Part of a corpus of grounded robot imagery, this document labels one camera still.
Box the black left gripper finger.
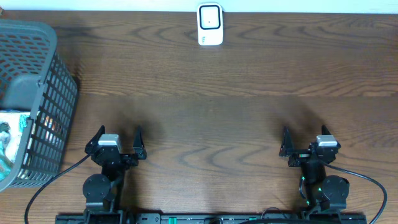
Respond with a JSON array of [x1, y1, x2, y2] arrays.
[[85, 125, 105, 154], [132, 126, 147, 160]]

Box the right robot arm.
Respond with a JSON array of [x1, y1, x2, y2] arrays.
[[279, 125, 349, 220]]

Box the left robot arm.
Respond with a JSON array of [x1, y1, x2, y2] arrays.
[[83, 126, 147, 223]]

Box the white barcode scanner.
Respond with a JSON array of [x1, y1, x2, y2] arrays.
[[197, 2, 224, 46]]

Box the right black cable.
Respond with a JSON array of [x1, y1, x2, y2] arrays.
[[320, 160, 388, 224]]

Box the grey plastic mesh basket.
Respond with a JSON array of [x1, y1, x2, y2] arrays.
[[1, 19, 78, 190]]

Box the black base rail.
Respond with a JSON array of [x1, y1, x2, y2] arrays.
[[55, 212, 368, 224]]

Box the white teal package in basket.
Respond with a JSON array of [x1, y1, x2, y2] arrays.
[[1, 110, 30, 180]]

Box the black cable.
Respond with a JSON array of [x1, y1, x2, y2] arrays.
[[24, 153, 93, 224], [320, 160, 388, 224]]

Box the left black cable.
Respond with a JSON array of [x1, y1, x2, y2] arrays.
[[24, 153, 93, 224]]

